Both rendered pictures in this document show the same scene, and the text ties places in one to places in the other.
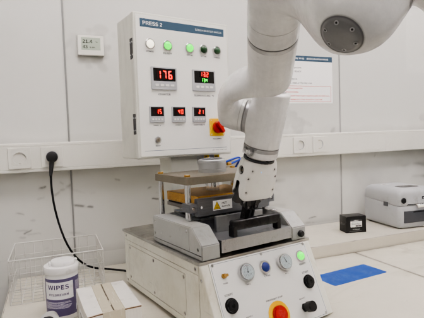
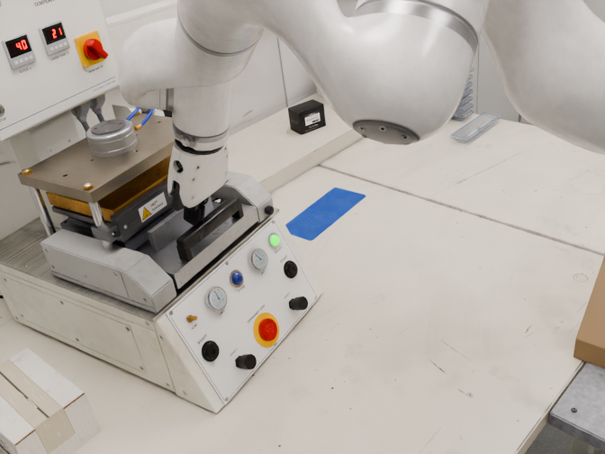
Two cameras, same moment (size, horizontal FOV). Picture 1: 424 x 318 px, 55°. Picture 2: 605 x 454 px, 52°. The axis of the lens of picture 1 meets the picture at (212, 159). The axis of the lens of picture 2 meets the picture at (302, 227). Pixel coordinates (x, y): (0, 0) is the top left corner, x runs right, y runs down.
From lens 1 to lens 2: 34 cm
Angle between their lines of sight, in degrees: 35
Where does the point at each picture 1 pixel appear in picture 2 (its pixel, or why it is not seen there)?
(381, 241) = (347, 138)
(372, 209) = not seen: hidden behind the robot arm
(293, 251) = (264, 238)
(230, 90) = (148, 76)
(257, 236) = (217, 243)
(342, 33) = (390, 139)
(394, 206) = not seen: hidden behind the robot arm
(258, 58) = (206, 57)
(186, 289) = (137, 343)
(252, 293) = (229, 322)
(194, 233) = (132, 277)
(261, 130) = (203, 111)
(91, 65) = not seen: outside the picture
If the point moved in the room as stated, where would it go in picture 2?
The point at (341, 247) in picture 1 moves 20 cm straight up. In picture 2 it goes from (301, 164) to (291, 93)
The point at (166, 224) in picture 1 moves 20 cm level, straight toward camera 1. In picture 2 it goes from (72, 258) to (106, 322)
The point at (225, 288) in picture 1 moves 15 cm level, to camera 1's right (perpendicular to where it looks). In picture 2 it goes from (196, 333) to (281, 301)
